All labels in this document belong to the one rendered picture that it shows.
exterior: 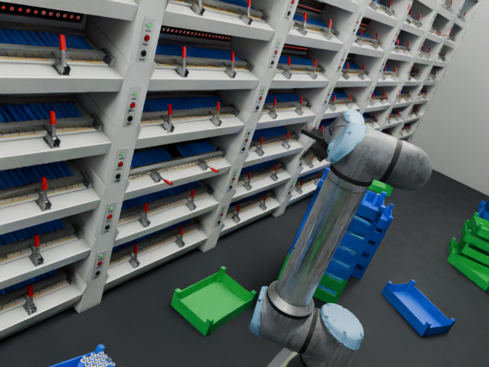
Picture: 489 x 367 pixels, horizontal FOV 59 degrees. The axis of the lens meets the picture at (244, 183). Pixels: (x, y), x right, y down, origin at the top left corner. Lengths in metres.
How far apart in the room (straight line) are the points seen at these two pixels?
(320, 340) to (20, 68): 1.08
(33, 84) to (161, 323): 1.01
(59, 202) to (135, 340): 0.59
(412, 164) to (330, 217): 0.24
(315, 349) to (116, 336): 0.70
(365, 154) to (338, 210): 0.17
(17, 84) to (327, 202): 0.79
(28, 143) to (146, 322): 0.83
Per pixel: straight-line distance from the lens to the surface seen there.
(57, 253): 1.51
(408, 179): 1.14
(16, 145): 1.23
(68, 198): 1.41
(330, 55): 2.45
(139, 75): 1.32
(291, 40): 1.94
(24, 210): 1.34
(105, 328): 1.71
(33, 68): 1.17
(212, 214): 2.07
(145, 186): 1.57
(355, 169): 1.10
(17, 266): 1.46
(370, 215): 1.96
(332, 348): 1.41
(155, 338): 1.71
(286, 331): 1.38
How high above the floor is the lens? 1.23
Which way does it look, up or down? 24 degrees down
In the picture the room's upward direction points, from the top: 19 degrees clockwise
